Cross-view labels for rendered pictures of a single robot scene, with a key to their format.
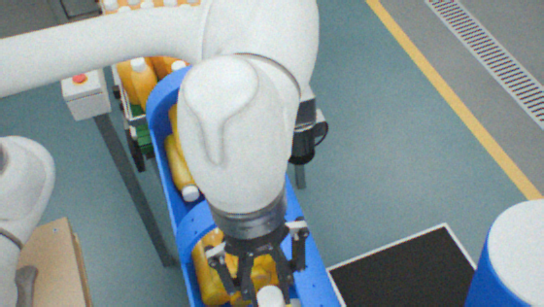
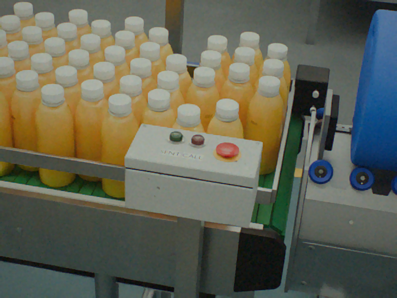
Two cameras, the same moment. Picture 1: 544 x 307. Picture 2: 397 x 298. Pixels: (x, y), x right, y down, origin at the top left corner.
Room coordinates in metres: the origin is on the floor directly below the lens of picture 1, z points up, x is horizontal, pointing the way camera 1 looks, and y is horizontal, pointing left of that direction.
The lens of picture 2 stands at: (1.03, 1.40, 1.75)
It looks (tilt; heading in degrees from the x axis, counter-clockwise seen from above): 34 degrees down; 290
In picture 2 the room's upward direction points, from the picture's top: 4 degrees clockwise
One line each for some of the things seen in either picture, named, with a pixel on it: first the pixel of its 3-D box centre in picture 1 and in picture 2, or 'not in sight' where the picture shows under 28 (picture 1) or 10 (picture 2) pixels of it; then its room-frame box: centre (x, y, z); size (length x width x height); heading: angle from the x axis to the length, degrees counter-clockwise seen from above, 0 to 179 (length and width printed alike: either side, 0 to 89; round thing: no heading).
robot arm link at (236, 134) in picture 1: (236, 123); not in sight; (0.42, 0.03, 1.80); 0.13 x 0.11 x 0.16; 160
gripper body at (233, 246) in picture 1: (255, 230); not in sight; (0.41, 0.04, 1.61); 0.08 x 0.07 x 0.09; 100
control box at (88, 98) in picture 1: (84, 81); (194, 174); (1.36, 0.51, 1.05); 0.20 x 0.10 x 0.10; 11
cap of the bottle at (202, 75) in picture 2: not in sight; (204, 75); (1.44, 0.25, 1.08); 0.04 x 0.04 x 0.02
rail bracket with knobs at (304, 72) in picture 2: not in sight; (309, 94); (1.29, 0.00, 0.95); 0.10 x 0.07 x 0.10; 101
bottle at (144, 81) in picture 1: (147, 87); (223, 154); (1.36, 0.35, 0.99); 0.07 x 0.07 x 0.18
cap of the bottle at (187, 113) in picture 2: not in sight; (188, 113); (1.42, 0.39, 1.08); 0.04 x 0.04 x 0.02
